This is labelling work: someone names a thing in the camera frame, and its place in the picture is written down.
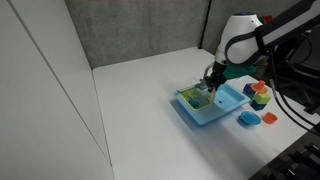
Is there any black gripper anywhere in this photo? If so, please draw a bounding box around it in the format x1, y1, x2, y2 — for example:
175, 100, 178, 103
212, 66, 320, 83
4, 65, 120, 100
205, 62, 231, 95

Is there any beige toy bottle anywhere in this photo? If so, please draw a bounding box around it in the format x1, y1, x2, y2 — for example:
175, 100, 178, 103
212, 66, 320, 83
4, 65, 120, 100
204, 89, 216, 103

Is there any grey toy faucet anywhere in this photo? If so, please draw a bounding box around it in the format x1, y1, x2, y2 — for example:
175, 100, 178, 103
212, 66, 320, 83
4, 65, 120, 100
198, 61, 216, 90

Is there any blue toy sink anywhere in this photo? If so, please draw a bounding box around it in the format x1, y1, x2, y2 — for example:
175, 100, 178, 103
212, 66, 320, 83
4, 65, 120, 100
173, 82, 252, 127

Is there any small blue toy cup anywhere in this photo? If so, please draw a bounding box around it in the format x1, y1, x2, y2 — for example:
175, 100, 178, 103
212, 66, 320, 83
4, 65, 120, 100
188, 97, 201, 109

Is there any yellow-green toy plate rack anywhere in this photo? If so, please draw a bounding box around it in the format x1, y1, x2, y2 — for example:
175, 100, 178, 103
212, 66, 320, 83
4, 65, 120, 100
176, 86, 215, 112

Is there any dark toy block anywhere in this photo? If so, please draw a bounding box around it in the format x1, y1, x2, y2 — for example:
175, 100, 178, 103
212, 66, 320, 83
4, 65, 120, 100
242, 83, 257, 98

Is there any orange toy plate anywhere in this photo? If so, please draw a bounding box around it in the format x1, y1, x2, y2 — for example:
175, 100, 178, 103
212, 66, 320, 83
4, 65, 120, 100
250, 79, 269, 95

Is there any blue toy bowl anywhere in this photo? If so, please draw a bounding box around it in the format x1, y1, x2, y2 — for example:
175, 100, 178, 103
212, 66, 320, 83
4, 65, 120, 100
237, 110, 262, 127

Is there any blue toy block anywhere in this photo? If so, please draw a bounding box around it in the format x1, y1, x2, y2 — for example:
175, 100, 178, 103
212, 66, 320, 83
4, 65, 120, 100
249, 99, 268, 112

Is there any green toy block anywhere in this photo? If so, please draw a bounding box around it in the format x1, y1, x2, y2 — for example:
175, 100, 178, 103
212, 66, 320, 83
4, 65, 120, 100
253, 92, 272, 105

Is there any orange toy cup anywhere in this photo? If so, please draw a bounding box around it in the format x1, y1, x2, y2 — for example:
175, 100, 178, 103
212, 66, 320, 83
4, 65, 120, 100
262, 111, 279, 125

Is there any black pole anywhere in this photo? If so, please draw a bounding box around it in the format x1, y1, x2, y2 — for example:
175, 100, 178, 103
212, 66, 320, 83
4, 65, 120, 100
198, 0, 212, 50

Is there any black stand equipment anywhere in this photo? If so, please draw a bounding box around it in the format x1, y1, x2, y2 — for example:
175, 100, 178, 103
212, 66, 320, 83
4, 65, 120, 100
248, 128, 320, 180

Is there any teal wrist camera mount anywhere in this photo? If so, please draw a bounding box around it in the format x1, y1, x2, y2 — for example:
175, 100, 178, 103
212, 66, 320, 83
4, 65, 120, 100
222, 63, 258, 80

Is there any black cable bundle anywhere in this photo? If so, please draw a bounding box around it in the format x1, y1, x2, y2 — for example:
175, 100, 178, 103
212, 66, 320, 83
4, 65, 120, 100
268, 33, 320, 134

